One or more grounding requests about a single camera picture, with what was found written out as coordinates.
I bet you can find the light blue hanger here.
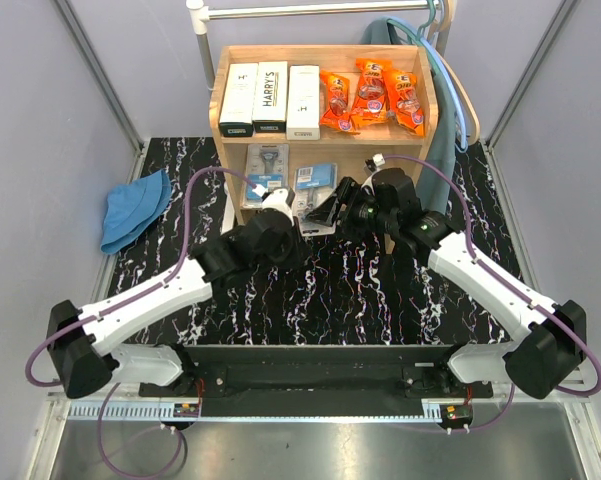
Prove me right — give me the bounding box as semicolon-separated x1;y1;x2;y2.
388;17;469;153

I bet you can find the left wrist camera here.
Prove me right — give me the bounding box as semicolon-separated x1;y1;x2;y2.
253;184;295;223

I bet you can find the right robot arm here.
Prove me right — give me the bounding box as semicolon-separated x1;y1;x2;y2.
305;168;586;399

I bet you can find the metal clothes rack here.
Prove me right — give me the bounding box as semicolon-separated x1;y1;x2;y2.
186;0;457;91

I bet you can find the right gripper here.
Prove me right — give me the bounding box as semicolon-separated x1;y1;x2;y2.
305;176;397;244

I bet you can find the white Harry's razor box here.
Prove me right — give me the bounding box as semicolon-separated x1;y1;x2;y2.
252;61;288;133

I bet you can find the wooden hanger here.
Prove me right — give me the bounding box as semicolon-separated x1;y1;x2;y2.
426;0;481;147

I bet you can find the white H razor box on shelf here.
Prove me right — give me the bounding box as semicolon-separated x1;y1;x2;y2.
219;63;258;137

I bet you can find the blue bucket hat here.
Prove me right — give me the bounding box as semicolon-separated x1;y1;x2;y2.
100;169;172;255

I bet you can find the green hanger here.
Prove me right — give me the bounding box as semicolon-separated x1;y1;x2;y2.
386;0;441;75

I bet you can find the white h razor box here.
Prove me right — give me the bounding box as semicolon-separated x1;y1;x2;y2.
286;65;320;141
219;63;258;137

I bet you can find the wooden two-tier shelf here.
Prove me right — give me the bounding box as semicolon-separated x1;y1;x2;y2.
208;44;439;254

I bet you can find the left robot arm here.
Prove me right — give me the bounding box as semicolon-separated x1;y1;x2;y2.
47;209;308;399

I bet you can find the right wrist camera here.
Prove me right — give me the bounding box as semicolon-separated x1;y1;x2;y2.
363;153;386;187

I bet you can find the orange razor pack horizontal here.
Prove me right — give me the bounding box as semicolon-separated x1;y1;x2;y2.
384;68;425;137

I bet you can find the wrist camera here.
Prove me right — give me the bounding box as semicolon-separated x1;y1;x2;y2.
363;153;386;187
253;184;295;223

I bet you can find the teal hanging garment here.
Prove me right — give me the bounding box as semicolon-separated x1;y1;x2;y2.
361;16;456;213

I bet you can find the Gillette blister pack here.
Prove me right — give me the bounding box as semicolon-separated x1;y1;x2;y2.
292;163;337;238
245;144;289;191

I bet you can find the orange razor pack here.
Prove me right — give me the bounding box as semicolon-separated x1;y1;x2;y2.
351;58;393;130
320;70;354;134

